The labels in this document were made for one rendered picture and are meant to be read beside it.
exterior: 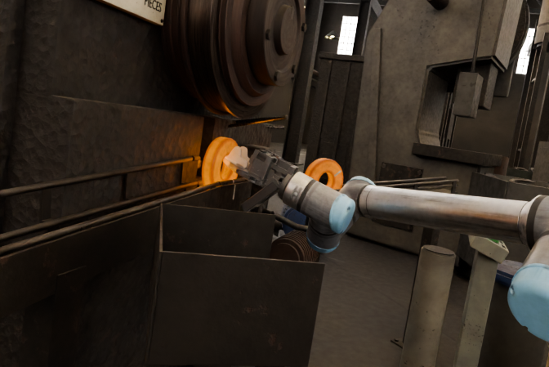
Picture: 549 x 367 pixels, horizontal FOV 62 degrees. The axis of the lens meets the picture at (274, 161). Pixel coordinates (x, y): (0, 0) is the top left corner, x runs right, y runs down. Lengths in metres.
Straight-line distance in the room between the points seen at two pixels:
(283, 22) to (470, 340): 1.28
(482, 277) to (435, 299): 0.18
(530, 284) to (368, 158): 3.10
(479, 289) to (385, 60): 2.51
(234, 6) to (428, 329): 1.28
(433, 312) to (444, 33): 2.51
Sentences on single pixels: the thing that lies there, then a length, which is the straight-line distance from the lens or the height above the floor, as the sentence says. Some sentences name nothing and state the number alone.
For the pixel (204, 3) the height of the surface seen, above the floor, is 1.11.
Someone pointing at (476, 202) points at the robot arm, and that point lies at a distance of 1.05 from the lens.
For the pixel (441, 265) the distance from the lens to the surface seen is 1.73.
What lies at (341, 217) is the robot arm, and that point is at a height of 0.69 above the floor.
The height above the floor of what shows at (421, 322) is 0.26.
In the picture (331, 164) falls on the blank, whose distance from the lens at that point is 1.59.
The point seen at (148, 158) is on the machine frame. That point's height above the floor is 0.76.
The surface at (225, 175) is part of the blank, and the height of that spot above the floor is 0.72.
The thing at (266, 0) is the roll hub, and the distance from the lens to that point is 1.09.
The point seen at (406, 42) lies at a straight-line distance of 3.91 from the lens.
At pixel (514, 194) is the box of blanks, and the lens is 3.07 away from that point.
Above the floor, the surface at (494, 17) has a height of 1.85.
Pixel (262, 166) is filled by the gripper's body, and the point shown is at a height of 0.77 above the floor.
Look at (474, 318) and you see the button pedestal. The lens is 1.83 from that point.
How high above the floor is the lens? 0.89
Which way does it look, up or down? 5 degrees down
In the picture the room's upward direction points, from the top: 9 degrees clockwise
